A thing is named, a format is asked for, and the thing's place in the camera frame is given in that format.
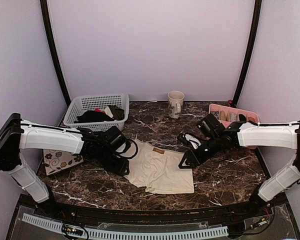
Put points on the floral square tile coaster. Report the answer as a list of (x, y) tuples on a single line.
[(56, 161)]

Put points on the black garment in basket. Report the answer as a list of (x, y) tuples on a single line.
[(92, 116)]

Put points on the cream cotton boxer underwear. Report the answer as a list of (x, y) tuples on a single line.
[(158, 170)]

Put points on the left black frame post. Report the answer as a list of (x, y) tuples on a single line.
[(53, 51)]

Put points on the grey rolled underwear in tray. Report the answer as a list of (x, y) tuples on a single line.
[(216, 114)]

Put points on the cream ceramic mug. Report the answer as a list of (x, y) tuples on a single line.
[(175, 103)]

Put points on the right black frame post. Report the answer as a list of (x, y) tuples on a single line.
[(249, 51)]

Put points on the small white garment in basket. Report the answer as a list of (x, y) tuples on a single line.
[(108, 112)]

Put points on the olive green garment in basket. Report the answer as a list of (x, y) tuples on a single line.
[(117, 112)]

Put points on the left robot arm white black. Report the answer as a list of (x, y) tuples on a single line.
[(17, 135)]

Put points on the black front table rail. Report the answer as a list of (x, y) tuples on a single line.
[(147, 208)]

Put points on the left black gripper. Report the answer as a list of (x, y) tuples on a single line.
[(121, 167)]

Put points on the black rolled underwear in tray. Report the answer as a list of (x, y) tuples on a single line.
[(242, 118)]

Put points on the red garment in basket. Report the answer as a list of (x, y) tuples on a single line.
[(98, 110)]

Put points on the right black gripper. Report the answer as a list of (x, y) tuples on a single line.
[(192, 159)]

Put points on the light grey rolled underwear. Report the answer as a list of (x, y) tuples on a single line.
[(233, 117)]

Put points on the white plastic laundry basket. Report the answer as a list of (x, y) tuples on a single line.
[(81, 104)]

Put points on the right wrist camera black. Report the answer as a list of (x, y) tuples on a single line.
[(210, 126)]

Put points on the tan rolled underwear in tray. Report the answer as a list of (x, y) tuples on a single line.
[(223, 116)]

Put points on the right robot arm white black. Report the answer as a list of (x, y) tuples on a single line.
[(243, 134)]

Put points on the black frame post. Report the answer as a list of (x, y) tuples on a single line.
[(249, 51), (53, 51)]

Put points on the pink divided organizer tray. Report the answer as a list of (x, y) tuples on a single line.
[(224, 124)]

